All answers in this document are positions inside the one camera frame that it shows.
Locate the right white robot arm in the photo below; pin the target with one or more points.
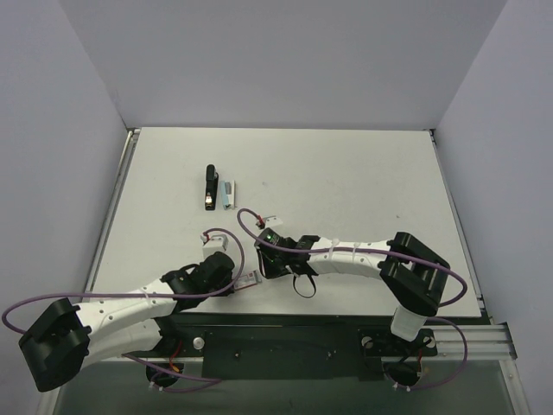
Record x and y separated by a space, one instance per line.
415 275

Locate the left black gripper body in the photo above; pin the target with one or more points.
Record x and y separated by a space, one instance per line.
231 282

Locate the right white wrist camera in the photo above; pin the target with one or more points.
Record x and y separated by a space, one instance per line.
271 221

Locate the black stapler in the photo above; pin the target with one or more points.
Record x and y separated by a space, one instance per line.
211 188

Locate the red white staple box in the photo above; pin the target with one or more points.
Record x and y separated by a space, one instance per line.
247 280

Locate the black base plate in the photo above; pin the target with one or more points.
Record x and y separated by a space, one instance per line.
280 347

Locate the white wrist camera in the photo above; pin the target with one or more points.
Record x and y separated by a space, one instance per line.
213 244
271 221

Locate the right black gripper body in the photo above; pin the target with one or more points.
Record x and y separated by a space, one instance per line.
263 260

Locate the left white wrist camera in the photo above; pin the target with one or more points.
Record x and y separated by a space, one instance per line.
213 244

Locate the aluminium rail frame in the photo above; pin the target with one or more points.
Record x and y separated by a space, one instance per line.
484 342

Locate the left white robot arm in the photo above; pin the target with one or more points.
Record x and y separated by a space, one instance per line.
67 337

